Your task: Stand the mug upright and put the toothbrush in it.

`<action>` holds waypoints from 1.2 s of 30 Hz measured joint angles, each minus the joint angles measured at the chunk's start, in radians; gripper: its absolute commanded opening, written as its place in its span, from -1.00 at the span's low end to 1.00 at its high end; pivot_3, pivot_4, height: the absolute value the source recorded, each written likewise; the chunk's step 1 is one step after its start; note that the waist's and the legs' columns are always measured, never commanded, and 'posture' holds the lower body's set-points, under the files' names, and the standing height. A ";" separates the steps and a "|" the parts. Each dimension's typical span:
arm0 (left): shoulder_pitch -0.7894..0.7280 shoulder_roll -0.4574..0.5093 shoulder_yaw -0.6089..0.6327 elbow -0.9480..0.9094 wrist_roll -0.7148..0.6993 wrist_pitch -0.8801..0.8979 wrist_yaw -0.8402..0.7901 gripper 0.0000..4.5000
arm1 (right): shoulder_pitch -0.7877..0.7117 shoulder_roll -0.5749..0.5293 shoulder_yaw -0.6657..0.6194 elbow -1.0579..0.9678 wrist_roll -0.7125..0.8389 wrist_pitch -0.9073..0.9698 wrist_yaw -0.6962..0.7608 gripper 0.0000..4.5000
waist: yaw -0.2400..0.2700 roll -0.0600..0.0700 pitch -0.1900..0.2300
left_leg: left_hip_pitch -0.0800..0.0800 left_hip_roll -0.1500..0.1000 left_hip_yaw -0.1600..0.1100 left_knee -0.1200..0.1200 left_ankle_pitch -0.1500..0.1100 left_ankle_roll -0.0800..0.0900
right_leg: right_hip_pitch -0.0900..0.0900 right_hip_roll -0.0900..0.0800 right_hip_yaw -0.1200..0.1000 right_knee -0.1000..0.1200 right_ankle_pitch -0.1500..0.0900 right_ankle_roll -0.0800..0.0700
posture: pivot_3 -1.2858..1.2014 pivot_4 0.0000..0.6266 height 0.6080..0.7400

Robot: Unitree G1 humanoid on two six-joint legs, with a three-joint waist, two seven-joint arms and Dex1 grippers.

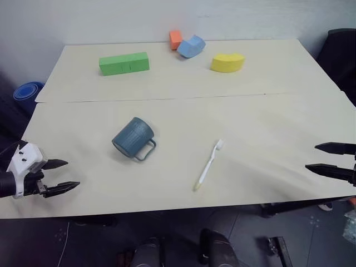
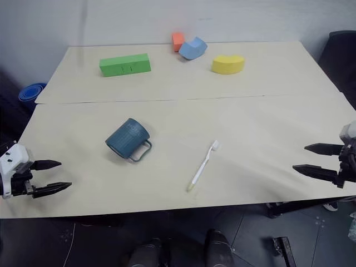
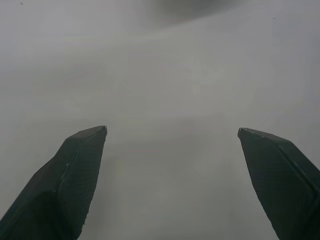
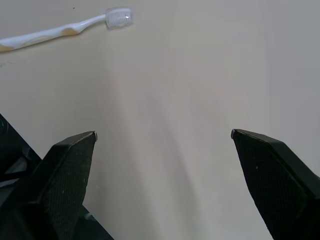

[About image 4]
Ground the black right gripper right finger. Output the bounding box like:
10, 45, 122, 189
230, 128, 320, 240

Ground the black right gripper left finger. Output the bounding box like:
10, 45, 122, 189
0, 130, 99, 240

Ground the white toothbrush with clear cap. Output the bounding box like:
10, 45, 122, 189
0, 6, 135, 53

